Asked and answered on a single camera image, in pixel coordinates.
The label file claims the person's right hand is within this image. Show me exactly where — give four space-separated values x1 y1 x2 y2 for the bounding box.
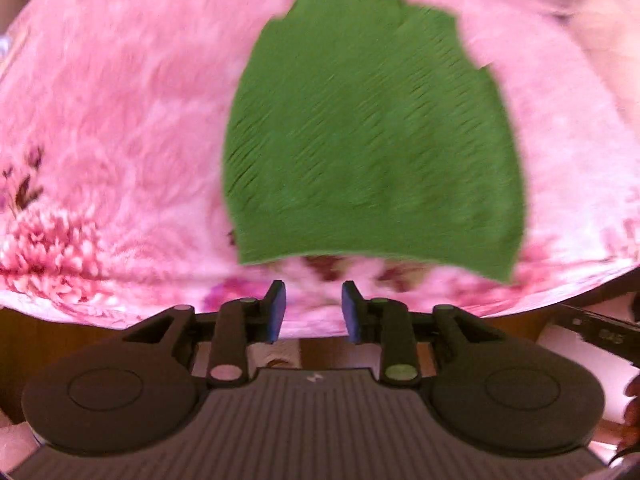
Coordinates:
619 375 640 461

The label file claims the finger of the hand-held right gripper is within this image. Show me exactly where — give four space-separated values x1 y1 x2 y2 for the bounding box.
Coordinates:
555 302 583 328

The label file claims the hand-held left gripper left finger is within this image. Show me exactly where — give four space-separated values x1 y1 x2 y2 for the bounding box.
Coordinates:
120 280 287 387

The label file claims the pink floral blanket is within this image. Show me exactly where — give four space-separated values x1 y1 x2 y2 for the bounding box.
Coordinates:
0 0 640 331

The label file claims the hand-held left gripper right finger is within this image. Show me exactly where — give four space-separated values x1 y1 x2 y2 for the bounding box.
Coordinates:
341 281 506 386

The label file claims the green knitted sweater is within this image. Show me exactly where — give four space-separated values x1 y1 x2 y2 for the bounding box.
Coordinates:
221 0 526 285

